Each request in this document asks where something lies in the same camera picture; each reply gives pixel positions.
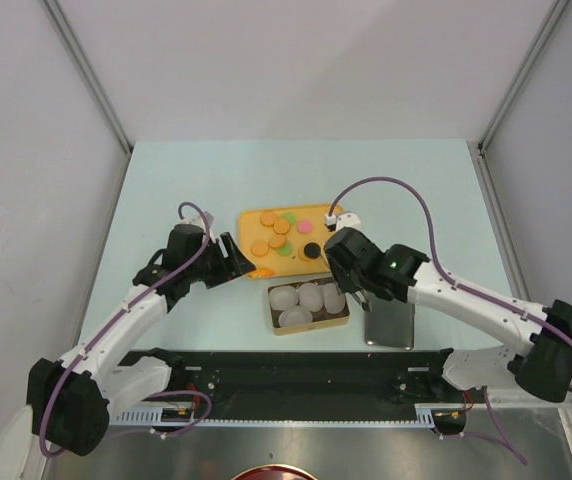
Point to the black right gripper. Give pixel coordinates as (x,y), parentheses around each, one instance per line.
(346,285)

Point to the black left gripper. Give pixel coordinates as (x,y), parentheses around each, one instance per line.
(230,267)

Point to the black sandwich cookie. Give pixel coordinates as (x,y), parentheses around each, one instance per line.
(312,250)

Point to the tan round biscuit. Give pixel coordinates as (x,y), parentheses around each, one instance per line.
(303,256)
(259,248)
(281,226)
(268,218)
(277,241)

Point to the pink sandwich cookie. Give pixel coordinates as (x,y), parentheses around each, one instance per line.
(304,226)

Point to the silver tin lid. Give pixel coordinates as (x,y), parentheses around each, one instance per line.
(390,324)

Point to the silver metal tongs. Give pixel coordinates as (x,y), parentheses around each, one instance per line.
(363,300)

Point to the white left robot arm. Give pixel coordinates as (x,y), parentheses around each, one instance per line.
(74,398)

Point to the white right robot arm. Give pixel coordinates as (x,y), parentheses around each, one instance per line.
(535,350)

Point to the orange fish shaped cookie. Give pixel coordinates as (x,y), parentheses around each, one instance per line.
(262,273)

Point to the white paper cupcake liner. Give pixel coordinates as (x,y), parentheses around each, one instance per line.
(334,301)
(283,297)
(295,316)
(311,297)

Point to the green sandwich cookie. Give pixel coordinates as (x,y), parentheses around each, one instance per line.
(290,217)
(285,250)

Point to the yellow cookie tin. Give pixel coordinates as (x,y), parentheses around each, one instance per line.
(321,319)

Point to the yellow plastic tray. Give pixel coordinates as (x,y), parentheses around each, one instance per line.
(250,229)

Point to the red round object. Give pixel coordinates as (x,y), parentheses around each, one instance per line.
(274,472)

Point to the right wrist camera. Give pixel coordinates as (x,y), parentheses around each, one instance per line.
(336,222)

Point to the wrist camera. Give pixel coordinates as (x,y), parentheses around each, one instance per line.
(336,222)
(204,221)

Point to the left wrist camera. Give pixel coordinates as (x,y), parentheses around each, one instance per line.
(204,221)

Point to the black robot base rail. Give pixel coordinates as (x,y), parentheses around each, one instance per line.
(320,385)

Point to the white cable duct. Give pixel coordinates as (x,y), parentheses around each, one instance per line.
(176,415)

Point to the aluminium frame post right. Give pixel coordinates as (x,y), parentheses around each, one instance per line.
(535,51)

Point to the aluminium frame post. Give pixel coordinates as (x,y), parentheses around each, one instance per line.
(63,28)
(535,51)

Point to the aluminium frame post left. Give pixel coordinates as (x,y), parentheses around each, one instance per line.
(63,28)

